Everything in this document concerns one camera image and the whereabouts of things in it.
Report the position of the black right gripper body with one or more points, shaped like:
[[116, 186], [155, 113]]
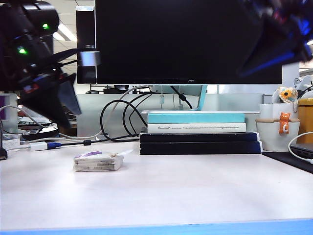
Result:
[[293, 22]]

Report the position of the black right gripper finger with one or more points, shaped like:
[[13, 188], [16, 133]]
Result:
[[271, 61]]

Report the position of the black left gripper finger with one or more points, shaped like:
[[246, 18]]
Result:
[[69, 98], [46, 109]]

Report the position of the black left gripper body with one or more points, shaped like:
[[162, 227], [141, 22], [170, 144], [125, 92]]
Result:
[[44, 82]]

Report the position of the white purple tissue packet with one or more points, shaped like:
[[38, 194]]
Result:
[[97, 161]]

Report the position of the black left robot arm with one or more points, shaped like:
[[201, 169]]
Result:
[[22, 29]]

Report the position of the black computer mouse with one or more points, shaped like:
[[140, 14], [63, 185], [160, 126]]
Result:
[[40, 133]]

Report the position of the crochet sunflower toy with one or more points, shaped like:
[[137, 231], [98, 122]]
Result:
[[286, 94]]

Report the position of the white adapter with blue plug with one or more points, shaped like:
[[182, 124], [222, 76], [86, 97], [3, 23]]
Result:
[[42, 146]]

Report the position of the white box with purple print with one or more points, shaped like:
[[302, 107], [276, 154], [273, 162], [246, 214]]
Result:
[[8, 115]]

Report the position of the ceiling light strip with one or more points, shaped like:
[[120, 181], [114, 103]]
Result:
[[68, 33]]

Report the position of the black usb plug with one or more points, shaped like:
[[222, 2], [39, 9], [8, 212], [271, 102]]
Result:
[[3, 151]]

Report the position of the orange cat figurine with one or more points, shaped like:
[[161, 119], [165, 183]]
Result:
[[284, 123]]

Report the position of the yellow canister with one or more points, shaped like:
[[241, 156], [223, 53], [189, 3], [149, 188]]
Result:
[[305, 120]]

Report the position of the white mug with cat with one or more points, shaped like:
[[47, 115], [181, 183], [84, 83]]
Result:
[[271, 137]]

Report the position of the silver tray with teal contents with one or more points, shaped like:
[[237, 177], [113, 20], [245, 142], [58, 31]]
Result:
[[199, 98]]

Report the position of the dark laptop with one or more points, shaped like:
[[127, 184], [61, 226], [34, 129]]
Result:
[[304, 149]]

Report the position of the teal book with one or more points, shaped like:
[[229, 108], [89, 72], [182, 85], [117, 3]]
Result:
[[195, 118]]

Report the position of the large black computer monitor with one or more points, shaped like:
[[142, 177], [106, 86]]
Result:
[[176, 41]]

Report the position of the black desk mat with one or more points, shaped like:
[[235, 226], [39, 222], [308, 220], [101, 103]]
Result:
[[288, 160]]

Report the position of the white book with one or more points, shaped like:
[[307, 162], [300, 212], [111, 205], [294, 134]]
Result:
[[195, 127]]

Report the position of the flat black box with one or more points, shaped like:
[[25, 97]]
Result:
[[198, 148], [198, 137]]

